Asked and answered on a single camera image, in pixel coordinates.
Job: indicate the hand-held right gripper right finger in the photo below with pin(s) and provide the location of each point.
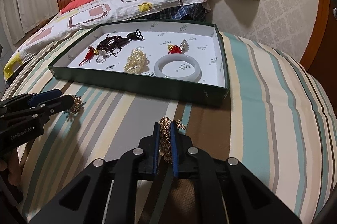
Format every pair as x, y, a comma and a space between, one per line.
174, 145

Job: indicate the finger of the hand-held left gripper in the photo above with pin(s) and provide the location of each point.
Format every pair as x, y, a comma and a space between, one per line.
47, 97
62, 104

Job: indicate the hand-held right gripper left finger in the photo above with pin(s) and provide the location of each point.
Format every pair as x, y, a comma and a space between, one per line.
156, 139

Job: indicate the green shallow cardboard box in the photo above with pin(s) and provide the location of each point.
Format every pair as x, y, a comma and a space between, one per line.
131, 82

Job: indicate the red knot charm gold pendant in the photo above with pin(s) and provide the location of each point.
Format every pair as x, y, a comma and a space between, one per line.
173, 49

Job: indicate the silver crystal brooch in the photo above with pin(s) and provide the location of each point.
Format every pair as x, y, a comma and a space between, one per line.
185, 45

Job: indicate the person's left hand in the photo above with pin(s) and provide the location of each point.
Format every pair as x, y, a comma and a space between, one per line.
11, 164

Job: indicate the red tassel charm gold bead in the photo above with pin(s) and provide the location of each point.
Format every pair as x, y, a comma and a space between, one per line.
89, 55

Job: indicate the white jade bangle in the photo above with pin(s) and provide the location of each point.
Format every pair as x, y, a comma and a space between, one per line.
158, 66

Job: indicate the striped bed sheet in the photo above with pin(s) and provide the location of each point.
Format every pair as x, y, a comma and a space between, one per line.
263, 113

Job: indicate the white pleated curtain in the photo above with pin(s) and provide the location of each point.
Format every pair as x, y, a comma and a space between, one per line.
29, 3

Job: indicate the red pillow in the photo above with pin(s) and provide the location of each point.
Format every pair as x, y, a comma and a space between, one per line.
84, 0

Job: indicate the white patterned quilt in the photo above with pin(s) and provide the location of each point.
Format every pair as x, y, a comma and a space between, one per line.
123, 5

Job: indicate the blue plaid cloth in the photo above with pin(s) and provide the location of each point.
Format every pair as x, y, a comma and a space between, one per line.
189, 12

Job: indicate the brown wooden wardrobe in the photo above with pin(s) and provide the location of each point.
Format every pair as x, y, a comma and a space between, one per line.
323, 45

